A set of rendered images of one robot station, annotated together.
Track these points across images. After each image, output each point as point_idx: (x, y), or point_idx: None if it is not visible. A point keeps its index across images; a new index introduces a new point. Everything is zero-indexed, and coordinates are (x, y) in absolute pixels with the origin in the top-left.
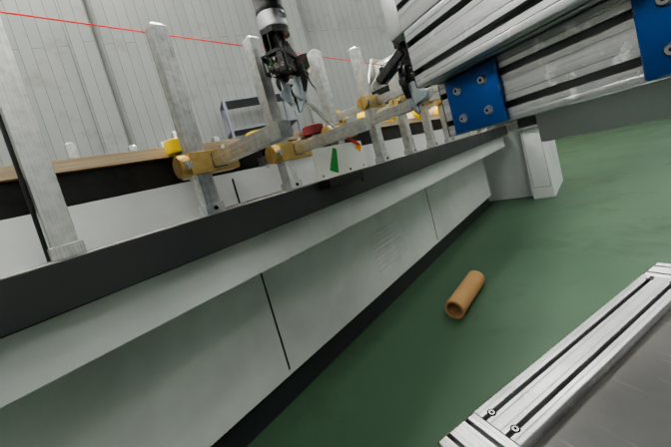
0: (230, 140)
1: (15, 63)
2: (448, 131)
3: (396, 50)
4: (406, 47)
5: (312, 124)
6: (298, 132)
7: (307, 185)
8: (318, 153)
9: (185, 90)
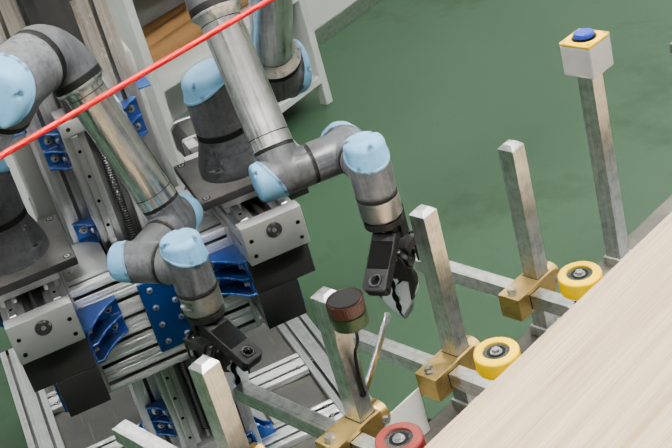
0: (543, 334)
1: (586, 131)
2: (305, 308)
3: (224, 316)
4: (307, 244)
5: (396, 423)
6: (435, 437)
7: (449, 419)
8: (410, 401)
9: (511, 214)
